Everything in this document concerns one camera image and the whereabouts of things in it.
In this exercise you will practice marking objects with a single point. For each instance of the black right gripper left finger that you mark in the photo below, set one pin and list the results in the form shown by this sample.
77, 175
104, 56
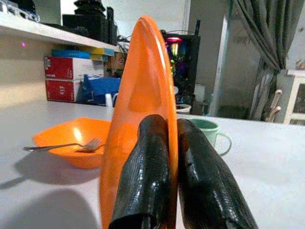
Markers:
145, 171

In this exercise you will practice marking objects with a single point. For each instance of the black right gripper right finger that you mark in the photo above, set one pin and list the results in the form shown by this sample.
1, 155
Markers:
205, 181

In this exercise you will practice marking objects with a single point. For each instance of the orange plastic plate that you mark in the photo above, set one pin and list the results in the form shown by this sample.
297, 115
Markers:
147, 71

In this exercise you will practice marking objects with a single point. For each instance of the green ceramic mug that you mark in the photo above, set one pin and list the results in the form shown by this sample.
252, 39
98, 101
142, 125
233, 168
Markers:
207, 130

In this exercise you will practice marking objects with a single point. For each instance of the white pot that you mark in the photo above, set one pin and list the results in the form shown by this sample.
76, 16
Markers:
183, 109

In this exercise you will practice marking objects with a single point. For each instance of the white cup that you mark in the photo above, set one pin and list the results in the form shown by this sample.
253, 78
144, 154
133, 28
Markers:
110, 100

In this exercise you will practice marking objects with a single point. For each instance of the orange plastic bowl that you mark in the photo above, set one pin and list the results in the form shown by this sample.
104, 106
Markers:
69, 133

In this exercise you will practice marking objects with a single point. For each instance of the blue bag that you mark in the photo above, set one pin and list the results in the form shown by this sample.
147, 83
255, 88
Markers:
100, 88

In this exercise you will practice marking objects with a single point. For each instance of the silver metal fork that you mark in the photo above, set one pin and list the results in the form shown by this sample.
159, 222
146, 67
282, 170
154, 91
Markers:
47, 148

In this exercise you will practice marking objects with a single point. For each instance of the black lit computer case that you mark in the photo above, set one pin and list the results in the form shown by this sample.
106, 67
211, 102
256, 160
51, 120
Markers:
184, 62

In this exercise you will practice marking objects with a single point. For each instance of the red white cardboard box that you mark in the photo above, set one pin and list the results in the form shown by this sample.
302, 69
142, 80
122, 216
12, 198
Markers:
59, 68
59, 90

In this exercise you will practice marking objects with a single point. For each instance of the yellow teal box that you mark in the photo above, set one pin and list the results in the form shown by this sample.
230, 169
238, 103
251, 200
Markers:
102, 52

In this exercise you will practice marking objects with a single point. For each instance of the flat blue box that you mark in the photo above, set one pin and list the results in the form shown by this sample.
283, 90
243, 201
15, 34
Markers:
69, 54

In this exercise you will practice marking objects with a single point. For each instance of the black speaker box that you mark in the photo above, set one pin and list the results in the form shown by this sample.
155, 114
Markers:
83, 27

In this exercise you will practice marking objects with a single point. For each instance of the grey curtain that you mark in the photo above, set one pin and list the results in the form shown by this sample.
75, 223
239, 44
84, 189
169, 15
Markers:
269, 28

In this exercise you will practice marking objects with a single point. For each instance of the white shelf board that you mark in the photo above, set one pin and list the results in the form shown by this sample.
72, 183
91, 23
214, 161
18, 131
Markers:
47, 35

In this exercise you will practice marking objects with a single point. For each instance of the black tiered ornament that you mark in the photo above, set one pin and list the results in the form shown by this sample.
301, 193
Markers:
89, 7

